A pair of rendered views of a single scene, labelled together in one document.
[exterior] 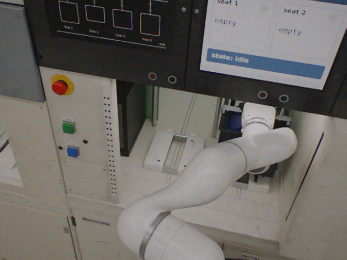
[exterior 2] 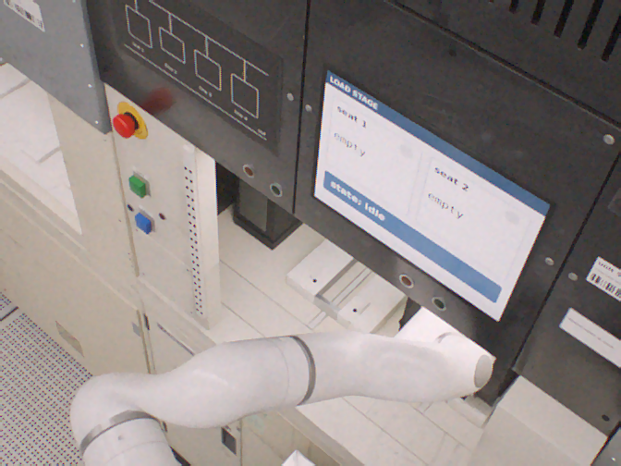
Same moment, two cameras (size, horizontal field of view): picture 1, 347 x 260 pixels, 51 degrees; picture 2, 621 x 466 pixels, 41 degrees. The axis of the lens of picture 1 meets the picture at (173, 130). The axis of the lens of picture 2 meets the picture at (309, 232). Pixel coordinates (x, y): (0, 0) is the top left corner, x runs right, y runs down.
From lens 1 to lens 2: 52 cm
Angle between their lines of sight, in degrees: 21
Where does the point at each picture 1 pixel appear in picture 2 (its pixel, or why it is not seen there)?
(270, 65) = (417, 242)
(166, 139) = not seen: hidden behind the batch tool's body
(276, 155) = (406, 390)
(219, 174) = (216, 398)
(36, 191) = (98, 251)
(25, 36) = (82, 34)
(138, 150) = (296, 243)
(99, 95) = (180, 160)
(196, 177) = (178, 387)
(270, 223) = not seen: outside the picture
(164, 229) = (115, 438)
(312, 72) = (481, 286)
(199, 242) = not seen: outside the picture
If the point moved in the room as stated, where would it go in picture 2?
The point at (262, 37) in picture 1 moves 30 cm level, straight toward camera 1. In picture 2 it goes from (403, 193) to (204, 354)
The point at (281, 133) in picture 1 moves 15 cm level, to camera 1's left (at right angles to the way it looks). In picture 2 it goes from (435, 357) to (336, 305)
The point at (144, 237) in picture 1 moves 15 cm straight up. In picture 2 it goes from (87, 435) to (66, 374)
